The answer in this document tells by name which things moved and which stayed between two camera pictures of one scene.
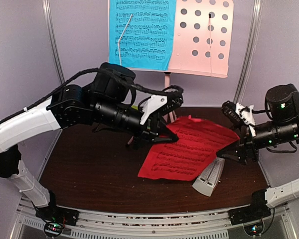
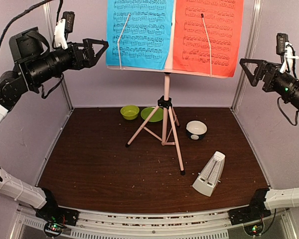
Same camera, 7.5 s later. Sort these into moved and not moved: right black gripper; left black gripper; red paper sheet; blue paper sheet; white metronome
Moved: red paper sheet; left black gripper; right black gripper
Not moved: white metronome; blue paper sheet
